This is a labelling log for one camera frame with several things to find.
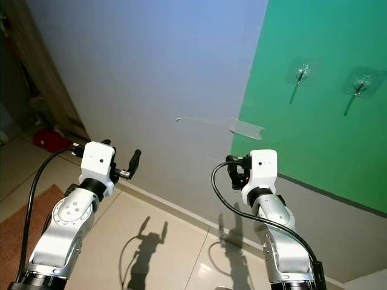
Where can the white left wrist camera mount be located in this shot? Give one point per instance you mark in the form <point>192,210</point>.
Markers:
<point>98,158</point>

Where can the red floor item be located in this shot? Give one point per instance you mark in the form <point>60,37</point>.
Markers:
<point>51,141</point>

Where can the green wall board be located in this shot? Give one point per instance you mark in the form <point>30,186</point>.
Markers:
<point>320,139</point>

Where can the clear tape strip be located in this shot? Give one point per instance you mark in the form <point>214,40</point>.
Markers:
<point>245,127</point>

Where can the wooden door frame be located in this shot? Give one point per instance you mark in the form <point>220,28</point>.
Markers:
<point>45,66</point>

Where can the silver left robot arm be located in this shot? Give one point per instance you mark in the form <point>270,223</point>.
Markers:
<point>63,217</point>

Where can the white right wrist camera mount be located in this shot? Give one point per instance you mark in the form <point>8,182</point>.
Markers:
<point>261,168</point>

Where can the clear adhesive wall hook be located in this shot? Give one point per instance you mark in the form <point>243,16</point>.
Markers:
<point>302,72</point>
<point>363,81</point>

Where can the brown floor mat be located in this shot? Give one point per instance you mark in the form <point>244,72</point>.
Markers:
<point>21,235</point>

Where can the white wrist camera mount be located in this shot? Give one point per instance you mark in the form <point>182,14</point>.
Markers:
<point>98,158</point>
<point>261,168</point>

